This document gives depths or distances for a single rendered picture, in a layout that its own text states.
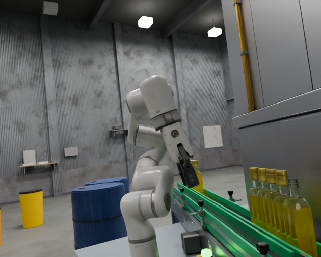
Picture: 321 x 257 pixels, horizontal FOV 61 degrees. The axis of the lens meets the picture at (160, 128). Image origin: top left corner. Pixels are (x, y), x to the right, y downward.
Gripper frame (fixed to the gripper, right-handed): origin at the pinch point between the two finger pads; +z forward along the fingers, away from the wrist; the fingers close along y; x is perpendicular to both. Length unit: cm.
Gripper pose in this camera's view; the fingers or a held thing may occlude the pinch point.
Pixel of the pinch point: (189, 178)
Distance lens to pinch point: 74.1
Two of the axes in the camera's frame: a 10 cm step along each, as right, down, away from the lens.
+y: -1.1, 0.9, 9.9
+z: 3.6, 9.3, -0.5
